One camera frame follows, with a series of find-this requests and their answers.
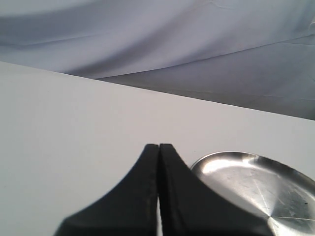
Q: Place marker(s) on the grey backdrop cloth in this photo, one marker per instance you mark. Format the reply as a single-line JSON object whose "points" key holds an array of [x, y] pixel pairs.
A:
{"points": [[258, 54]]}

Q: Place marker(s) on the round stainless steel plate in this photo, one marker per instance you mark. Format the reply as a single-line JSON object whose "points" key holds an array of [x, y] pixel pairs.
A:
{"points": [[271, 190]]}

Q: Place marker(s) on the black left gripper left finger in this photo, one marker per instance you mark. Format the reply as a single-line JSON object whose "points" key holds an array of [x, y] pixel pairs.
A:
{"points": [[129, 209]]}

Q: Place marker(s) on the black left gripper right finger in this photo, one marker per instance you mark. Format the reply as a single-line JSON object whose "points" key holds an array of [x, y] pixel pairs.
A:
{"points": [[190, 208]]}

